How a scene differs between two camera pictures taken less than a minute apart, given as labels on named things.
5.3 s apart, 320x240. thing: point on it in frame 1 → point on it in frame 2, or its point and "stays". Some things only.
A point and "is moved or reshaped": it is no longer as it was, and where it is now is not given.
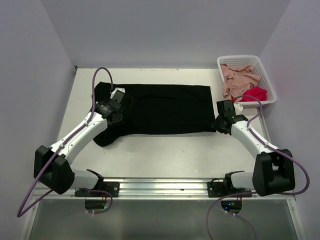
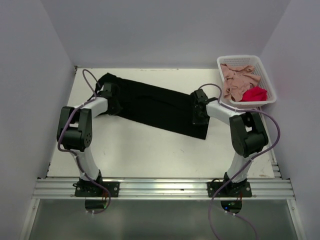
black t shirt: [155, 108] is moved or reshaped
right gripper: [216, 126] → [196, 121]
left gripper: [122, 112] → [116, 110]
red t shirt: [260, 93] stays
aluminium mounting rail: [157, 189] stays
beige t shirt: [235, 79] stays
